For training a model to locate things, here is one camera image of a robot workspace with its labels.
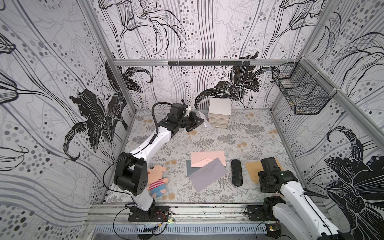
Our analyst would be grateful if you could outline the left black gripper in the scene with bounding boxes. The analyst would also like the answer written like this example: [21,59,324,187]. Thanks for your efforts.
[174,110,203,131]

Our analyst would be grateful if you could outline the white letter paper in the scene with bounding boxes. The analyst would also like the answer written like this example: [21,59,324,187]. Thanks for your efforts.
[196,110,213,129]

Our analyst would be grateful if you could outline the tan kraft envelope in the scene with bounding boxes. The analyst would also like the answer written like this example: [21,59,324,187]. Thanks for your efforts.
[245,158,283,184]

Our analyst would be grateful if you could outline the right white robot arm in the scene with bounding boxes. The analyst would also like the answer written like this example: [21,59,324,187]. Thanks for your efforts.
[259,158,353,240]

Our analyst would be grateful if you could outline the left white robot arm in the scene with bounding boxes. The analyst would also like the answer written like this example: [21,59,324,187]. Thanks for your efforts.
[113,101,205,212]

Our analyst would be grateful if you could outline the pink envelope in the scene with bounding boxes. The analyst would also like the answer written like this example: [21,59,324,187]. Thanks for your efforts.
[191,151,227,168]

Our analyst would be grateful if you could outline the dark grey envelope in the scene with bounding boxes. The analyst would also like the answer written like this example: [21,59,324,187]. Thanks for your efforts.
[186,160,198,177]

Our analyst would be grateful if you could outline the white mini drawer box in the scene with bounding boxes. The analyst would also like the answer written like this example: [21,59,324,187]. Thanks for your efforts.
[208,98,231,129]

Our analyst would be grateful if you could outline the pig plush toy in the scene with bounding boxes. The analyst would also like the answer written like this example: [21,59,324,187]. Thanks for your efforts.
[147,165,169,199]

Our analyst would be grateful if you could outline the black remote control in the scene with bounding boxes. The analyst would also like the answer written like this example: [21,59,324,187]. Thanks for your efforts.
[231,159,243,187]

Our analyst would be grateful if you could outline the small green circuit board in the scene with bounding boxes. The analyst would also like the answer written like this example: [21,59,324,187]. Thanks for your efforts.
[265,224,282,239]

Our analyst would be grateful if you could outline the black wall bar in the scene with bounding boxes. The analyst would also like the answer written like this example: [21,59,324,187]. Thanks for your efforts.
[168,61,251,66]

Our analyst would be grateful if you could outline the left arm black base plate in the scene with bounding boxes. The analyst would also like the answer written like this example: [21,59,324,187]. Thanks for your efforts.
[128,205,171,223]

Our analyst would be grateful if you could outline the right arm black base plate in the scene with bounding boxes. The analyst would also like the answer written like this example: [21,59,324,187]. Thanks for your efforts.
[244,196,286,222]

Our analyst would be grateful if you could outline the black wire basket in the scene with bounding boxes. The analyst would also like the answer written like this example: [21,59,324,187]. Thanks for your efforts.
[272,61,337,115]

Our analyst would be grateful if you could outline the white slotted cable duct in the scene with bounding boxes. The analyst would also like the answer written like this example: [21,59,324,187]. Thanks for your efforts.
[94,224,267,235]

